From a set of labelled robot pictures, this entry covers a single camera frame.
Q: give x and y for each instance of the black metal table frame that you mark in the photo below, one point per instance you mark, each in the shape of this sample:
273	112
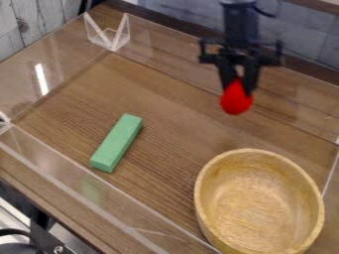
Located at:
44	240

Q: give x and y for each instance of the wooden bowl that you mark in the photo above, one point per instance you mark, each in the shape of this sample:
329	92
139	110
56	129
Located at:
259	205

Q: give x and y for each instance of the red strawberry toy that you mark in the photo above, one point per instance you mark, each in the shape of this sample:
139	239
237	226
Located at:
235	101

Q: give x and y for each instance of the green rectangular block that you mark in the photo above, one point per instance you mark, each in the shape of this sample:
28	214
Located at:
116	142

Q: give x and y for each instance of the clear acrylic enclosure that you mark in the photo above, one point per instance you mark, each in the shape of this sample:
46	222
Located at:
111	63

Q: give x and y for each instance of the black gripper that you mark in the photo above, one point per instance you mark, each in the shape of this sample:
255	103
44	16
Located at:
217	52

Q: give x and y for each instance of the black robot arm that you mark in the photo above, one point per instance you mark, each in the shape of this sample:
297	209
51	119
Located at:
242	27

